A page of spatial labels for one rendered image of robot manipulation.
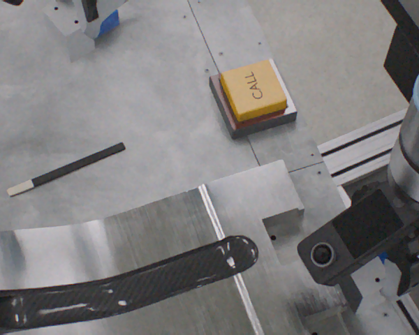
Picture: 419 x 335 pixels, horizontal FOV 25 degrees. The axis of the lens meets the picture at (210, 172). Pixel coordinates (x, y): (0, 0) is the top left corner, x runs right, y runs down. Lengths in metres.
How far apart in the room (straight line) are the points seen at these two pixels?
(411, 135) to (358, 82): 1.39
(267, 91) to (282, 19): 1.13
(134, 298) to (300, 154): 0.28
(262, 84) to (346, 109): 1.00
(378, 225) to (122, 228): 0.26
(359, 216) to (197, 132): 0.31
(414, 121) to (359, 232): 0.15
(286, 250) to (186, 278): 0.11
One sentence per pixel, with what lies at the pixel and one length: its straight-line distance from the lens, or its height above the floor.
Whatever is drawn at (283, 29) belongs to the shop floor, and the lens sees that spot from 2.16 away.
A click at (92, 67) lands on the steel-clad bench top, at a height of 0.80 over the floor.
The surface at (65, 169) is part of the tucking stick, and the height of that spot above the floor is 0.80.
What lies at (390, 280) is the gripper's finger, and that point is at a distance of 0.91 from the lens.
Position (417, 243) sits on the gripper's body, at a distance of 0.84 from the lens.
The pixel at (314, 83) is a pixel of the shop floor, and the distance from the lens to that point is 2.08.
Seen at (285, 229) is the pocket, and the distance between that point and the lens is 0.95.
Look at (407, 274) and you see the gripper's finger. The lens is 0.87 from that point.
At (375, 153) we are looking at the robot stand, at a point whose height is 0.23.
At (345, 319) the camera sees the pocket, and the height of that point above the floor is 0.87.
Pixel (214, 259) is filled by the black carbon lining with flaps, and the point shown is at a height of 0.88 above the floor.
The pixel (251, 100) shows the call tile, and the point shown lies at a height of 0.84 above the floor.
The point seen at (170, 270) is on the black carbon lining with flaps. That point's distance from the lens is 0.91.
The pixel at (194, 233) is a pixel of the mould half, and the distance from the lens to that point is 0.92.
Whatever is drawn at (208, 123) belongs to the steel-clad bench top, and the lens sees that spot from 1.08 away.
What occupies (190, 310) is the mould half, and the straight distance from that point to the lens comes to 0.89.
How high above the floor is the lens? 1.72
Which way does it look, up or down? 62 degrees down
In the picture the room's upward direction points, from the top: 2 degrees clockwise
